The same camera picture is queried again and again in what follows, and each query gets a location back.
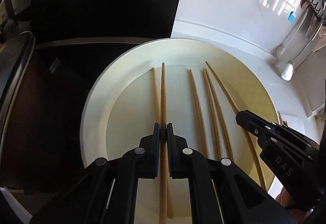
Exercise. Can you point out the white oval tray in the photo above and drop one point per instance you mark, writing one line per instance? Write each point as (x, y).
(120, 109)

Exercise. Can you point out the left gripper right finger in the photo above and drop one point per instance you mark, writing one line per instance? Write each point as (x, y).
(220, 192)

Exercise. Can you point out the wooden chopstick pair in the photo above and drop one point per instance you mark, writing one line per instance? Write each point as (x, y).
(220, 117)
(213, 115)

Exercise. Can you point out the wooden chopstick pair right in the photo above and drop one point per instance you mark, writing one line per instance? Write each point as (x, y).
(220, 117)

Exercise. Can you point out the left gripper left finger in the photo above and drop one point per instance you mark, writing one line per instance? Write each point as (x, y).
(107, 190)

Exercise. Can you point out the person's right hand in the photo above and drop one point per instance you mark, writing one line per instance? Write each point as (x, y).
(285, 200)

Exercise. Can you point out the wooden chopstick pair left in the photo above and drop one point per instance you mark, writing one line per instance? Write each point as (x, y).
(213, 115)

